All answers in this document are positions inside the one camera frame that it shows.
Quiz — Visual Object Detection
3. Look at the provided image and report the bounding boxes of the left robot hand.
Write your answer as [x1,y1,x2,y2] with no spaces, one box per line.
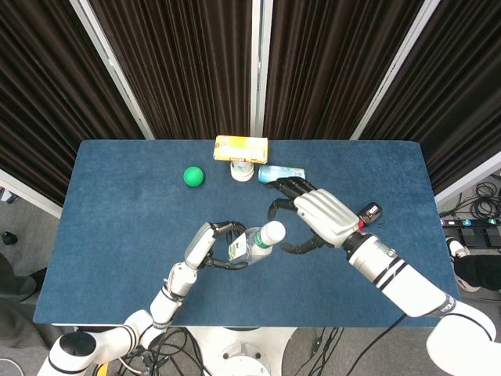
[183,220,251,272]

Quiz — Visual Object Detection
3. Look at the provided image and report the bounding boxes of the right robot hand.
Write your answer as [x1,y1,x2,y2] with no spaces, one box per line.
[265,176,363,255]

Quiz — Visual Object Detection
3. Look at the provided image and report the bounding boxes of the transparent plastic water bottle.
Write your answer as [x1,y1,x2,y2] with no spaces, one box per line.
[228,220,287,266]

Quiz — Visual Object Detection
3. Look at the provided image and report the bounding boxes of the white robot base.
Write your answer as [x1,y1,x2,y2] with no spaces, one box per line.
[183,327,294,376]

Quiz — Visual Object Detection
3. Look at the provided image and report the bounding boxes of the small black red device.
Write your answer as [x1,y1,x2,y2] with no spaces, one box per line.
[356,201,383,231]

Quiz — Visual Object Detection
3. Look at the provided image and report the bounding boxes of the blue table cloth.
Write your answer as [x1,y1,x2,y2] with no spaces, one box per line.
[33,139,463,328]

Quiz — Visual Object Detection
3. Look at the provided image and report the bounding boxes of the light blue packet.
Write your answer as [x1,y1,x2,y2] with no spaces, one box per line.
[257,164,307,185]

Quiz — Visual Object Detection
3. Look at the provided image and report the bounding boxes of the green rubber ball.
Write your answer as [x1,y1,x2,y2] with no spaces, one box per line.
[182,165,206,188]

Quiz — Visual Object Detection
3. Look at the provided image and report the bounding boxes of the stacked white paper cups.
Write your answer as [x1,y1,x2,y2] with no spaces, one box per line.
[229,159,254,183]

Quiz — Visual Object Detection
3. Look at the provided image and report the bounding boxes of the yellow snack box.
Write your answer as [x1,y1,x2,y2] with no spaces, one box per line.
[213,135,270,165]

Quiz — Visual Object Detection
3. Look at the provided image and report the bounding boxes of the white shoe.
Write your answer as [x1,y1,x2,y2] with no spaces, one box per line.
[448,238,483,294]

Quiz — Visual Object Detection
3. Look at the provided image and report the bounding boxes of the dark pleated curtain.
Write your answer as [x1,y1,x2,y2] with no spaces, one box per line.
[362,0,501,195]
[0,0,146,207]
[88,0,255,140]
[264,0,426,140]

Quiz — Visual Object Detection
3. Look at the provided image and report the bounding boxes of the black foot pedals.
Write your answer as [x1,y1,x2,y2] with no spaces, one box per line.
[457,226,501,248]

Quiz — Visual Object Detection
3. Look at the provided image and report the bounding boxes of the tangled cables under robot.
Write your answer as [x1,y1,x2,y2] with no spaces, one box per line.
[117,327,214,376]

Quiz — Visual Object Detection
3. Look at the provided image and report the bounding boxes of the black cable to right arm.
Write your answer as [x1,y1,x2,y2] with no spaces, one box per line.
[344,313,408,376]

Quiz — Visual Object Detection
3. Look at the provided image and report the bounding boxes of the white partition frame rail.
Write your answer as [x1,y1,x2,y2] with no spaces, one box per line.
[0,168,63,219]
[433,150,501,204]

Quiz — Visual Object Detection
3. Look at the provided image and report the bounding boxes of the white partition frame post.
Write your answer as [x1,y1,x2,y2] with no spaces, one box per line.
[70,0,156,141]
[350,0,435,141]
[250,0,274,140]

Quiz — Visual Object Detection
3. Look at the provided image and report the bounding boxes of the black floor cable bundle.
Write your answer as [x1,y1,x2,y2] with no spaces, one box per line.
[471,175,501,220]

